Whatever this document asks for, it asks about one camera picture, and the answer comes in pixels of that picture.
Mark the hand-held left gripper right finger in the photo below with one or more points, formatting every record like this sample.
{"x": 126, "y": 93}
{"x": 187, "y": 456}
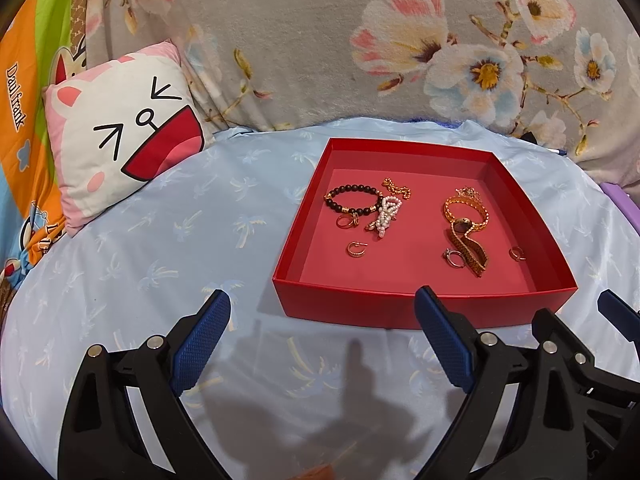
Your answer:
{"x": 445, "y": 340}

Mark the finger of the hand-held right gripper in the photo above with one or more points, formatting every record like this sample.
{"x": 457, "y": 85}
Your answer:
{"x": 617, "y": 312}
{"x": 545, "y": 325}

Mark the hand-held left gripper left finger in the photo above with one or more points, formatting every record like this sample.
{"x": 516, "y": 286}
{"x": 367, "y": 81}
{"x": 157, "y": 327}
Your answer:
{"x": 200, "y": 345}

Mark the red box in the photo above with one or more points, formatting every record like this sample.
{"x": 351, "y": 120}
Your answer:
{"x": 415, "y": 265}

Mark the small gold earring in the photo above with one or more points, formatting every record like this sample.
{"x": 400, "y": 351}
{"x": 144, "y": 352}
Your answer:
{"x": 515, "y": 252}

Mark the gold wristwatch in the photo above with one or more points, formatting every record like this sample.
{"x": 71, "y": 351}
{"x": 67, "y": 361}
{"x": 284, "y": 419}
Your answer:
{"x": 472, "y": 252}

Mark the purple flat case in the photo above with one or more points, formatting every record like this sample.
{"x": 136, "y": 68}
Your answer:
{"x": 617, "y": 197}

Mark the light blue bed sheet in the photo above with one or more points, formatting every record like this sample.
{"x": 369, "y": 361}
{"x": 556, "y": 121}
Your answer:
{"x": 150, "y": 235}

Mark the gold hoop earring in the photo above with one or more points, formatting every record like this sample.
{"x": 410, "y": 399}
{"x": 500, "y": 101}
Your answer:
{"x": 350, "y": 250}

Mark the white pen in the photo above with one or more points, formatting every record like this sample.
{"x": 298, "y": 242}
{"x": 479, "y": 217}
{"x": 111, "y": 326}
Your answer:
{"x": 556, "y": 150}

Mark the small black object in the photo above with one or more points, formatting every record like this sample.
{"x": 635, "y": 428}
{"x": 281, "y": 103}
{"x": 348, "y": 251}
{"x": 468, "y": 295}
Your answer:
{"x": 530, "y": 136}

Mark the cartoon face pillow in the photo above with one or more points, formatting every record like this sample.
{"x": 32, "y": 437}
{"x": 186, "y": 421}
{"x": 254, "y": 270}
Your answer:
{"x": 125, "y": 135}

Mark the colourful printed cloth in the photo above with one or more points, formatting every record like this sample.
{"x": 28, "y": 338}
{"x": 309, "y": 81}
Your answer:
{"x": 30, "y": 125}

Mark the grey floral blanket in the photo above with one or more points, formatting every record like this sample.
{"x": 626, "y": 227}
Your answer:
{"x": 300, "y": 35}

